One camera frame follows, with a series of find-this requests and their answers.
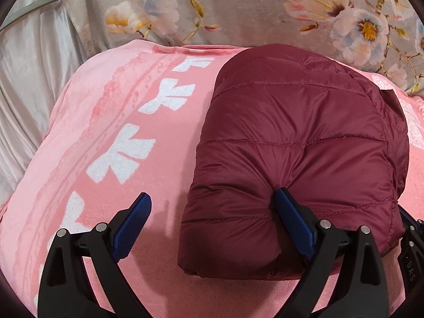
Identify maroon puffer jacket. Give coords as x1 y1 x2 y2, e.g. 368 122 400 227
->
177 43 411 277

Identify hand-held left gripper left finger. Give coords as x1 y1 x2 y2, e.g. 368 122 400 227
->
37 192 153 318

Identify grey satin cloth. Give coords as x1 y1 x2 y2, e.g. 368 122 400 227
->
0 0 96 206

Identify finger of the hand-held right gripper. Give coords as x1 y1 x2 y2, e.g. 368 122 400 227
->
396 204 424 236

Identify pink blanket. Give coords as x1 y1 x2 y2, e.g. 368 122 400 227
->
0 38 424 318

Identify grey floral quilt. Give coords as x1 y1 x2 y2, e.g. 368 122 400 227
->
58 0 424 95

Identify grey metal bar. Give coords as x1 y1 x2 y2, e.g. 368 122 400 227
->
0 0 63 32

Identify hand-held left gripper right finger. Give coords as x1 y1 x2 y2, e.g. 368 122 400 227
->
273 187 403 318

